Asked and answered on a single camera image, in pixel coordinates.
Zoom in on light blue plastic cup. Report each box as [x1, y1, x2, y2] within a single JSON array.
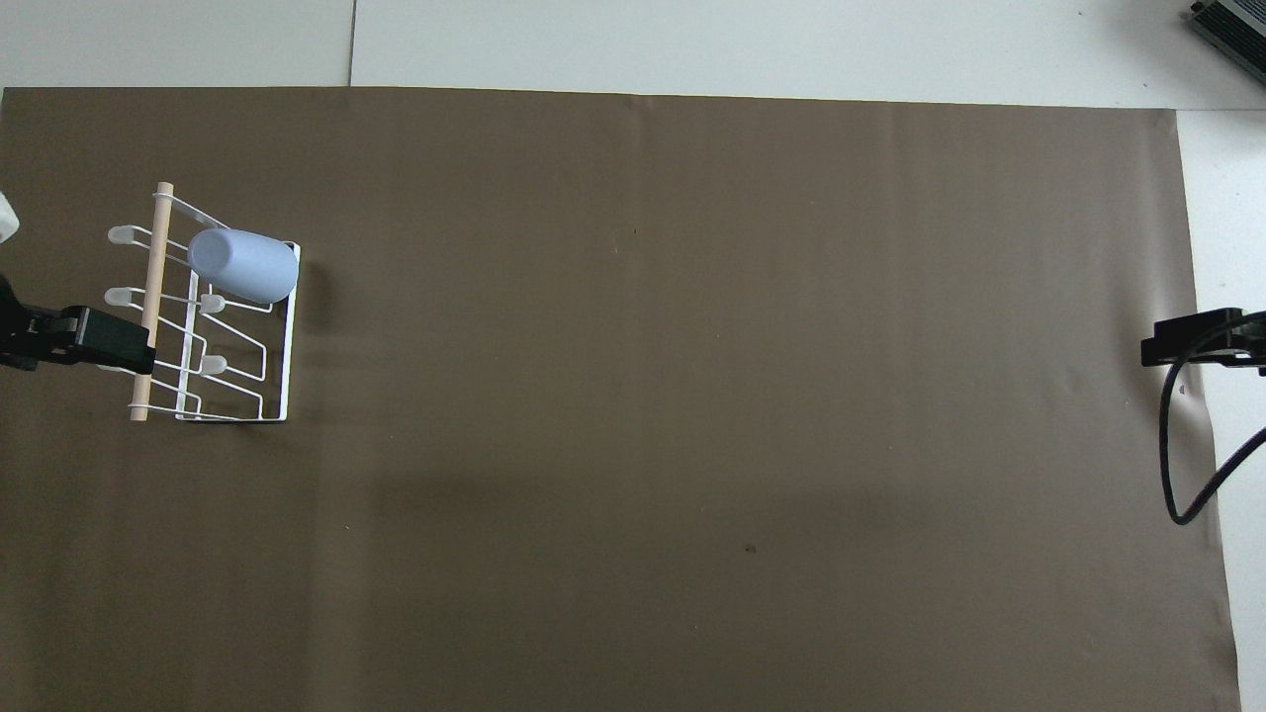
[[186, 227, 301, 306]]

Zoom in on grey metal device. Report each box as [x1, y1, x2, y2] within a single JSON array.
[[1189, 0, 1266, 59]]

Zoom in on white wire cup holder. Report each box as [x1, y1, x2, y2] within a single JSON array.
[[105, 181, 303, 424]]

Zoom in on black cable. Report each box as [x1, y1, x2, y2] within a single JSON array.
[[1160, 310, 1266, 527]]

